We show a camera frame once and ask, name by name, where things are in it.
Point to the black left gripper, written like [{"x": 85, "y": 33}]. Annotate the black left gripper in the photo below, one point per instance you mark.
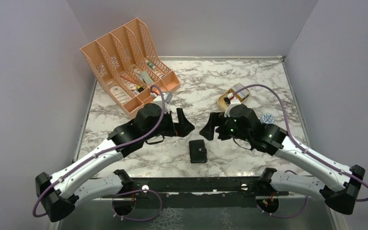
[{"x": 185, "y": 127}]

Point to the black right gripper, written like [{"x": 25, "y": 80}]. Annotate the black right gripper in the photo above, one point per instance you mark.
[{"x": 208, "y": 131}]

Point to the black leather card holder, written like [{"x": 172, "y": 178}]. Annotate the black leather card holder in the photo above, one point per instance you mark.
[{"x": 198, "y": 151}]

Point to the beige oval card tray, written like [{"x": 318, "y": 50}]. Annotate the beige oval card tray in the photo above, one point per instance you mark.
[{"x": 221, "y": 104}]

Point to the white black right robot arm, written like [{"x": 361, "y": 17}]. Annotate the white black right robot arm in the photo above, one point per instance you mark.
[{"x": 332, "y": 182}]

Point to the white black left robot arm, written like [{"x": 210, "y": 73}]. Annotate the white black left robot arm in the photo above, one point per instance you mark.
[{"x": 59, "y": 193}]

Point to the white credit card stack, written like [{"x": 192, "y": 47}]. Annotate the white credit card stack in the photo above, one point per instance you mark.
[{"x": 241, "y": 95}]

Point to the blue patterned round tin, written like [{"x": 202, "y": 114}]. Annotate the blue patterned round tin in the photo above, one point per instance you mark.
[{"x": 268, "y": 118}]

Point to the green white tube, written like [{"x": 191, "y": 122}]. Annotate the green white tube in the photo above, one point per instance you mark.
[{"x": 150, "y": 65}]

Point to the orange pen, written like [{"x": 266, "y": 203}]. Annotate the orange pen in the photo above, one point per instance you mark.
[{"x": 128, "y": 78}]

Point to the orange plastic desk organizer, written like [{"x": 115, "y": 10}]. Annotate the orange plastic desk organizer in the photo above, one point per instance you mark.
[{"x": 124, "y": 51}]

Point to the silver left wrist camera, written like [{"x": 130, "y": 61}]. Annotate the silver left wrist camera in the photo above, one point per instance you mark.
[{"x": 162, "y": 100}]

